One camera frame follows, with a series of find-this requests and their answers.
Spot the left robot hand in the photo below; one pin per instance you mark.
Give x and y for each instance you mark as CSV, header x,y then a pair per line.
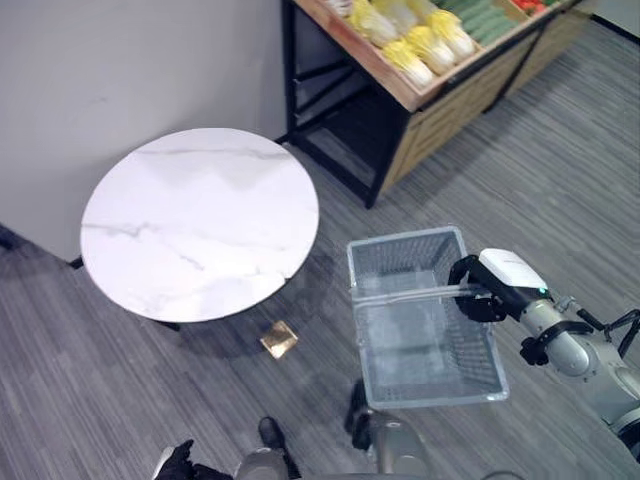
x,y
176,462

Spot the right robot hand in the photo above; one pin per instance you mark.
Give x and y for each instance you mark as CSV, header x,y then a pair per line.
x,y
507,272

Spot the clear plastic shopping basket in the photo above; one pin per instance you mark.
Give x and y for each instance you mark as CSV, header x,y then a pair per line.
x,y
425,345

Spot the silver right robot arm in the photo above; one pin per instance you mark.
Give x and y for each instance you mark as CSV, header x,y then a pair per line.
x,y
585,360

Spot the silver left robot leg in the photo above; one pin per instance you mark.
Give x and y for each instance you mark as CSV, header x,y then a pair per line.
x,y
260,465

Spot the silver robot leg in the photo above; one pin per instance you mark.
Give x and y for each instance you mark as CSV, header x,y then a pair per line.
x,y
397,445
260,465

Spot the dark left robot foot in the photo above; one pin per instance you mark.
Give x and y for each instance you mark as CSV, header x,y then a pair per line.
x,y
272,434

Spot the dark robot foot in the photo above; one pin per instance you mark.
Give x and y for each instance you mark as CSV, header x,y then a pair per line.
x,y
272,434
358,417

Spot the brass floor plate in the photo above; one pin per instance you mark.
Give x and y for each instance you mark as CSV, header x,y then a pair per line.
x,y
278,340

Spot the dark right robot foot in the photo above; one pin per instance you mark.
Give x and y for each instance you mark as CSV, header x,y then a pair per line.
x,y
358,417

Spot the silver right robot leg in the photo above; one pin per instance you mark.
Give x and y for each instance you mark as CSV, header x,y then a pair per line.
x,y
397,445

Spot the yellow napa cabbage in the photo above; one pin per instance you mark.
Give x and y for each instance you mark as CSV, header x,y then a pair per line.
x,y
414,64
371,22
454,33
421,5
396,13
434,47

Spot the round white marble table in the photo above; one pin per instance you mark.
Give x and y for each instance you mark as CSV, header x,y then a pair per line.
x,y
200,220

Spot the green cucumber pile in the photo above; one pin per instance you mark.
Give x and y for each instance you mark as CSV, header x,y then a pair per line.
x,y
481,21

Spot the red vegetable pile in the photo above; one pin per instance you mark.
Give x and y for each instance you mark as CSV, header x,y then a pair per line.
x,y
533,4

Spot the pale vegetable pile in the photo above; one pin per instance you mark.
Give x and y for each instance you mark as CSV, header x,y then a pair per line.
x,y
341,5

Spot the wooden produce stand black frame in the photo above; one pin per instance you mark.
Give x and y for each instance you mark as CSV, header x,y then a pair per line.
x,y
450,107

